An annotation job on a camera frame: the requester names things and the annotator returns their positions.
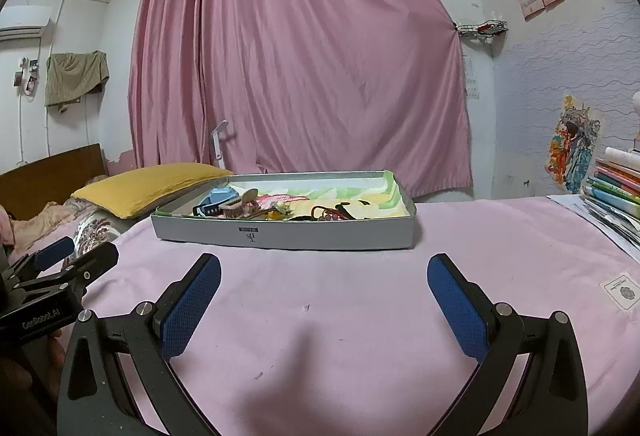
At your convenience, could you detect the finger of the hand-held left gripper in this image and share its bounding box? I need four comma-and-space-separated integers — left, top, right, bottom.
15, 242, 120, 302
5, 237, 76, 278

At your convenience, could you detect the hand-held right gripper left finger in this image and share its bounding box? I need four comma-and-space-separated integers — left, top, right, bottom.
56, 252, 223, 436

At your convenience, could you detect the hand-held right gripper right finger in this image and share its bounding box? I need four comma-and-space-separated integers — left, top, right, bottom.
426, 253, 590, 436

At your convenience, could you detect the grey silicone case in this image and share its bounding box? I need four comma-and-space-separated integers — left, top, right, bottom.
218, 197, 251, 219

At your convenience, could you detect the black hair tie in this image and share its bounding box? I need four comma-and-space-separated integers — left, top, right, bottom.
340, 200, 371, 220

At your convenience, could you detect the grey cardboard box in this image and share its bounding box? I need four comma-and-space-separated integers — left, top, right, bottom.
151, 168, 418, 251

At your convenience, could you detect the peach blanket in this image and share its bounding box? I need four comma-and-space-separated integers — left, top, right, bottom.
0, 201, 76, 257

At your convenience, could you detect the floral patterned pillow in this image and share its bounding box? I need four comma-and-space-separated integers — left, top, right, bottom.
60, 198, 153, 247

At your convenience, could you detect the wooden headboard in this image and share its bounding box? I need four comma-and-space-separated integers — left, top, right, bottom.
0, 143, 108, 222

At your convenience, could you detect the yellow pillow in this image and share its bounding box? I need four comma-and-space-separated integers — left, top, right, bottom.
71, 162, 236, 219

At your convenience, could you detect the blue wrist watch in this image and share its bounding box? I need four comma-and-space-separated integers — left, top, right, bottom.
194, 187, 241, 218

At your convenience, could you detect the colourful painted paper lining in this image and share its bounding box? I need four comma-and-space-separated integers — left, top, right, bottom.
235, 173, 411, 223

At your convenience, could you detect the pink bed sheet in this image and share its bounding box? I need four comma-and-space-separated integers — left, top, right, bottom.
0, 196, 640, 436

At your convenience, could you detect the white folding lamp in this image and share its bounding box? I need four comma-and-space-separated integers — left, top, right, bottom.
209, 120, 232, 173

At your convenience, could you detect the white printed label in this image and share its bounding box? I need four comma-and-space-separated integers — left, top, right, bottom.
600, 272, 640, 312

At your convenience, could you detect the pile of loose papers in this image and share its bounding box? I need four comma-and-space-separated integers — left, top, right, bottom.
547, 193, 640, 262

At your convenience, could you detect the hanging olive green cloth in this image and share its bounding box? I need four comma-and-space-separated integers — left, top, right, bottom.
45, 50, 110, 113

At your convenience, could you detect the stack of books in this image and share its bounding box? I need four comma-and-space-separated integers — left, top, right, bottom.
582, 146, 640, 234

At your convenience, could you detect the white air conditioner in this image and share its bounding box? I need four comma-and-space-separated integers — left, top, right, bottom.
0, 17, 51, 42

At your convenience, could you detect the pink curtain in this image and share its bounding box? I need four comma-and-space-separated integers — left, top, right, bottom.
127, 0, 474, 197

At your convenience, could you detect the red bead bracelet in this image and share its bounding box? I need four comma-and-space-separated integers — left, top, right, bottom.
311, 205, 347, 222

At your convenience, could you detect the colourful figure wall sticker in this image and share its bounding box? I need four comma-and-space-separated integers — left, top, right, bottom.
546, 93, 601, 194

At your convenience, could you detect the small wall calendar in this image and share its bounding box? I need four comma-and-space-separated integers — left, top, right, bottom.
462, 55, 480, 101

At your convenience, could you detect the wire wall shelf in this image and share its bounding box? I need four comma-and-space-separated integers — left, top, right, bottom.
454, 18, 510, 48

